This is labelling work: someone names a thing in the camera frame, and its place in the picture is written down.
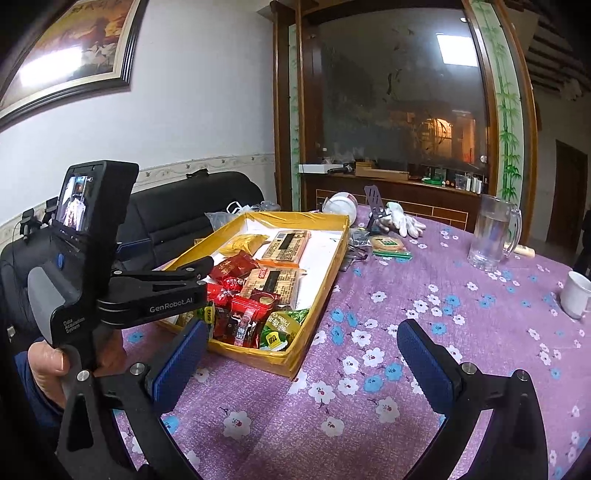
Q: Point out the red and black candy packet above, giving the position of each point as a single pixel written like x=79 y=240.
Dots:
x=251 y=323

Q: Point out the person's left forearm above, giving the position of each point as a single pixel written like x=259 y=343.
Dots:
x=32 y=406

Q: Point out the yellow-edged cracker packet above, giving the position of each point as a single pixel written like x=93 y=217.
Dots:
x=272 y=286

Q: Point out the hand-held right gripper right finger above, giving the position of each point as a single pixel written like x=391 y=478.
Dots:
x=429 y=364

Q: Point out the green-label biscuit packet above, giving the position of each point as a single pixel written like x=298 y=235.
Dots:
x=390 y=246

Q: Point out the small red snack packet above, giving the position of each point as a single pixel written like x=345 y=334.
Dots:
x=221 y=295

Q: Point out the small green snack packet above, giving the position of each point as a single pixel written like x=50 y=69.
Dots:
x=272 y=341

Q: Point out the yellow cardboard box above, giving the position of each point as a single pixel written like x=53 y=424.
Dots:
x=318 y=286

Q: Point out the dark red snack packet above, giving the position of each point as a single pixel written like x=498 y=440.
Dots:
x=235 y=265

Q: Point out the orange-edged cracker packet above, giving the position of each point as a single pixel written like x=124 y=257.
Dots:
x=286 y=247

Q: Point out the flat wooden box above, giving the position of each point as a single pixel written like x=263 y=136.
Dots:
x=381 y=171

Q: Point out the black sofa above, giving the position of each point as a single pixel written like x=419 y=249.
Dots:
x=175 y=207

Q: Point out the brown wooden door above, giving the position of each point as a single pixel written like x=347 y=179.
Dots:
x=570 y=194

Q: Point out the white flat box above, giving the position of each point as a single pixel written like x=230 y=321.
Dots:
x=323 y=169

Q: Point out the white round jar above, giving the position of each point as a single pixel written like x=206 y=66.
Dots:
x=341 y=207

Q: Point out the white ceramic cup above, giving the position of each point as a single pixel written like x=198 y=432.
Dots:
x=577 y=295

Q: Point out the black phone stand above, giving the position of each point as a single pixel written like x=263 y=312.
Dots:
x=376 y=205

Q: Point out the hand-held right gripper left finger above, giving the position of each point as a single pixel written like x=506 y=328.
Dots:
x=180 y=364

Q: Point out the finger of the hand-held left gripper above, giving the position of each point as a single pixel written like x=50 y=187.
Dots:
x=161 y=272

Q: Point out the crumpled silver wrapper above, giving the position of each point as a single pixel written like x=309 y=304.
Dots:
x=358 y=249

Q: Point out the cream squeeze tube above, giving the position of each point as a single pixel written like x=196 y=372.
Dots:
x=525 y=250

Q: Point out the framed wall painting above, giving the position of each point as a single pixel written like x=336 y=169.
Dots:
x=69 y=46

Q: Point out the clear plastic bag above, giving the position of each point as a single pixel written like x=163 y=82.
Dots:
x=240 y=212

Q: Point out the white work gloves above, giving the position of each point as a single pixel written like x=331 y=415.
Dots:
x=404 y=219

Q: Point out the wooden glass-front cabinet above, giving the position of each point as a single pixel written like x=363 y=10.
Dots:
x=392 y=92

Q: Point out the green pea snack packet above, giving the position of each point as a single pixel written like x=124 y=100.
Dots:
x=284 y=321

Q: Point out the clear glass mug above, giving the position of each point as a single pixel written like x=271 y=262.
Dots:
x=491 y=235

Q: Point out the person's left hand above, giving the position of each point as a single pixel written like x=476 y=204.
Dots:
x=46 y=369

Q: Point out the yellow snack packet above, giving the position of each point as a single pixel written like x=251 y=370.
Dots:
x=242 y=243

